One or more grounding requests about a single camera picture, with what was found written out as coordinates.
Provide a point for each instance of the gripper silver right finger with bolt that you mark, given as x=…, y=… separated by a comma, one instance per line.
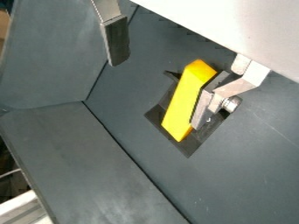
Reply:
x=219, y=94

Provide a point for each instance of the yellow rectangular block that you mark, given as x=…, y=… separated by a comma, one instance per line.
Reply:
x=196, y=74

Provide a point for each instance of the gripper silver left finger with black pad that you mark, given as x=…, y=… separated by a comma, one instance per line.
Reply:
x=113, y=28

